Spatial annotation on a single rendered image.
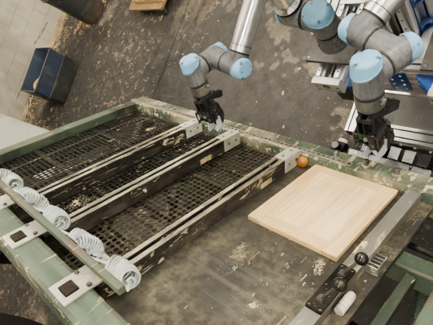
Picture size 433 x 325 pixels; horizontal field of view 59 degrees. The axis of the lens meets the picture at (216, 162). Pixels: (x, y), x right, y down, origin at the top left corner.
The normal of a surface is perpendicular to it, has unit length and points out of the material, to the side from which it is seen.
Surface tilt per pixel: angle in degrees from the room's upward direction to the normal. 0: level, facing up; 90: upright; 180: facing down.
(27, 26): 90
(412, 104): 0
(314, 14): 8
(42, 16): 90
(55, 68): 90
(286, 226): 50
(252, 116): 0
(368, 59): 28
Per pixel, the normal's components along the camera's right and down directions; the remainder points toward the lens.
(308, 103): -0.59, -0.25
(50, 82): 0.76, 0.16
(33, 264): -0.09, -0.87
